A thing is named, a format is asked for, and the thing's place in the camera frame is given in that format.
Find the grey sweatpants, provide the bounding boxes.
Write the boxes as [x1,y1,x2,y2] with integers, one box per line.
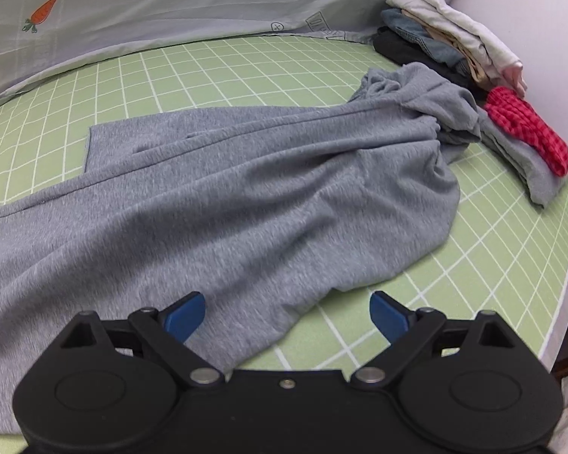
[0,64,480,434]

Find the green grid mat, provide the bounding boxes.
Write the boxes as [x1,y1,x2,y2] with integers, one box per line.
[0,37,568,373]

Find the grey folded garment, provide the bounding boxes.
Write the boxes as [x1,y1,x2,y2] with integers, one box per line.
[478,108,568,208]

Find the red checked folded cloth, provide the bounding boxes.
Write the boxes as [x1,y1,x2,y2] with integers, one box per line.
[484,86,568,177]

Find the black folded garment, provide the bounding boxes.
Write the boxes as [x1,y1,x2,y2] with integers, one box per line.
[373,27,487,101]

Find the beige folded garment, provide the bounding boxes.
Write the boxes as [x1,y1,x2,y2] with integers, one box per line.
[402,8,496,92]

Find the blue denim folded garment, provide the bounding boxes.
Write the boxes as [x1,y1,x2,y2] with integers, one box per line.
[381,7,470,76]

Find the white folded garment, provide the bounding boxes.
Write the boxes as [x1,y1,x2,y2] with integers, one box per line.
[385,0,527,97]

